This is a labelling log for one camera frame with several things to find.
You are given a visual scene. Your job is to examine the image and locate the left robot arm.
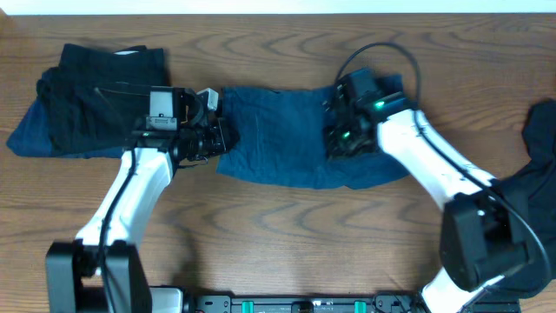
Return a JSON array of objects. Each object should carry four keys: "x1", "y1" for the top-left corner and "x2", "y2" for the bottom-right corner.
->
[{"x1": 45, "y1": 117, "x2": 239, "y2": 312}]

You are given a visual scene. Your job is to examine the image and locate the black garment at right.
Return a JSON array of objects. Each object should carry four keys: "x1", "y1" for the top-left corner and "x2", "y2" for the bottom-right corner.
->
[{"x1": 500, "y1": 98, "x2": 555, "y2": 299}]

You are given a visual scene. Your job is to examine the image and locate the folded black shorts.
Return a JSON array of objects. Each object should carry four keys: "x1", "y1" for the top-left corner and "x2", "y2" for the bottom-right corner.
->
[{"x1": 36, "y1": 43, "x2": 169, "y2": 156}]

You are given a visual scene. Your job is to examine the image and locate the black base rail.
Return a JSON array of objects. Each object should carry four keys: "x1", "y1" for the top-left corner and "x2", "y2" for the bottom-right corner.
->
[{"x1": 149, "y1": 286, "x2": 522, "y2": 313}]

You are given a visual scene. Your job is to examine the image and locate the blue denim shorts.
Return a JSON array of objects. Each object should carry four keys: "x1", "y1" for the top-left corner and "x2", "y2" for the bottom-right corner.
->
[{"x1": 216, "y1": 86, "x2": 408, "y2": 190}]

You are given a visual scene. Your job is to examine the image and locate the folded navy shorts underneath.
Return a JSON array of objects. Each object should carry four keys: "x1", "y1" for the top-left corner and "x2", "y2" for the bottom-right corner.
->
[{"x1": 6, "y1": 99, "x2": 122, "y2": 159}]

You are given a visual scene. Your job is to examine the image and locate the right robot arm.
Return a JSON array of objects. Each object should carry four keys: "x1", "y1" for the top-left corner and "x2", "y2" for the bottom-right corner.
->
[{"x1": 325, "y1": 82, "x2": 546, "y2": 312}]

